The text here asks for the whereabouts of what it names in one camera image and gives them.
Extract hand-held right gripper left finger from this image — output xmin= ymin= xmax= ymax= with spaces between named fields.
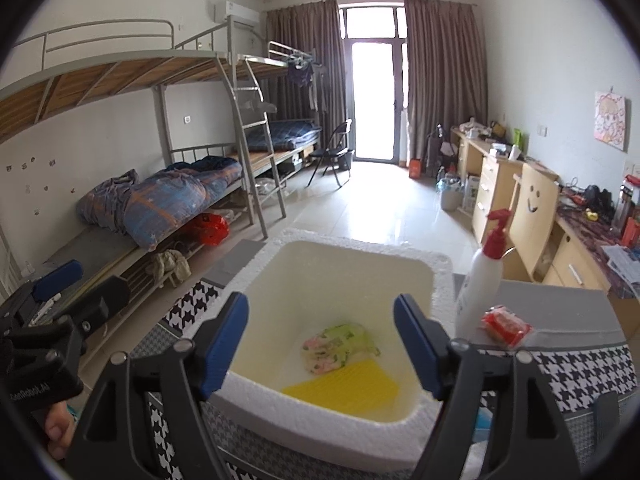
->
xmin=65 ymin=292 xmax=251 ymax=480

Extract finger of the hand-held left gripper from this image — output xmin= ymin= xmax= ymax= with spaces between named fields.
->
xmin=10 ymin=259 xmax=85 ymax=318
xmin=40 ymin=276 xmax=132 ymax=341

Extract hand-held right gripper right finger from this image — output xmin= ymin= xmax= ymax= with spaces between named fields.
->
xmin=392 ymin=294 xmax=583 ymax=480

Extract white foam box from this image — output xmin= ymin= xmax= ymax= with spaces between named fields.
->
xmin=192 ymin=228 xmax=456 ymax=461

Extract person's left hand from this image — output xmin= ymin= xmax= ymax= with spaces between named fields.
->
xmin=42 ymin=402 xmax=79 ymax=461

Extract beige crumpled cloth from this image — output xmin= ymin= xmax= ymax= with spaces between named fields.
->
xmin=146 ymin=249 xmax=192 ymax=288

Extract yellow ribbed cloth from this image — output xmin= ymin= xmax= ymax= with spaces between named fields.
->
xmin=281 ymin=358 xmax=401 ymax=418

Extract green pink crumpled wrapper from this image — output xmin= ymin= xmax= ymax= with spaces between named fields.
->
xmin=300 ymin=323 xmax=382 ymax=376

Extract white pump bottle red top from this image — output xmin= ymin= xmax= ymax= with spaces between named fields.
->
xmin=454 ymin=208 xmax=511 ymax=341

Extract red snack packet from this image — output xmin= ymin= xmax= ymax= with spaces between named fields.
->
xmin=481 ymin=304 xmax=532 ymax=347

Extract red plastic bag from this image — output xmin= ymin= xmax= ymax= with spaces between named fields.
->
xmin=187 ymin=212 xmax=231 ymax=246

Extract blue plaid quilt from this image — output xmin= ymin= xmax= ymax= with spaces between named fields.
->
xmin=76 ymin=156 xmax=244 ymax=251

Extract white bucket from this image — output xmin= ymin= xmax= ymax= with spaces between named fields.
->
xmin=440 ymin=175 xmax=463 ymax=211

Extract houndstooth table cover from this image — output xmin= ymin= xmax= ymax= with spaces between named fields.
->
xmin=127 ymin=240 xmax=633 ymax=480

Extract wooden desk with drawers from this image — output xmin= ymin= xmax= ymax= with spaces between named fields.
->
xmin=450 ymin=127 xmax=558 ymax=241

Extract wooden chair with smiley face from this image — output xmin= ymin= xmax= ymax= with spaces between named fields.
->
xmin=500 ymin=162 xmax=561 ymax=283

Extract black luggage bags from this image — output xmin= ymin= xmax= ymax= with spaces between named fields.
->
xmin=425 ymin=125 xmax=458 ymax=177

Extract patterned dark red desk cloth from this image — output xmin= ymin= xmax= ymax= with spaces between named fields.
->
xmin=557 ymin=185 xmax=640 ymax=273

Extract long metal bunk bed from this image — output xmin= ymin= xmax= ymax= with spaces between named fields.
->
xmin=0 ymin=19 xmax=288 ymax=376

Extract black folding chair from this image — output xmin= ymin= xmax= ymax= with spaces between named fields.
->
xmin=307 ymin=119 xmax=353 ymax=188

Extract folded dark blue quilt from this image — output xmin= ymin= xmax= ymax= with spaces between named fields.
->
xmin=245 ymin=119 xmax=322 ymax=152

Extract printed paper sheets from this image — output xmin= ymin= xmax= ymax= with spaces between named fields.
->
xmin=600 ymin=244 xmax=640 ymax=281

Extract glass balcony door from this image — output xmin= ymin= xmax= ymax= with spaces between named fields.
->
xmin=340 ymin=5 xmax=407 ymax=165

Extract silver thermos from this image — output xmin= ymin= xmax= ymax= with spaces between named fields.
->
xmin=618 ymin=185 xmax=634 ymax=233

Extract brown curtain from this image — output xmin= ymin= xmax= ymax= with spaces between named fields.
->
xmin=265 ymin=0 xmax=347 ymax=161
xmin=404 ymin=0 xmax=490 ymax=166

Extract dark hanging clothes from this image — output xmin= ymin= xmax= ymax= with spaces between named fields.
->
xmin=286 ymin=52 xmax=328 ymax=113

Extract short metal bunk bed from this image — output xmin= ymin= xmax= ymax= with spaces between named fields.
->
xmin=240 ymin=40 xmax=325 ymax=196

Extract white air conditioner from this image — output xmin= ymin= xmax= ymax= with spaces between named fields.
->
xmin=214 ymin=0 xmax=261 ymax=25

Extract pink wall poster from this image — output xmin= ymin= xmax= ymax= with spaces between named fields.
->
xmin=593 ymin=91 xmax=627 ymax=152

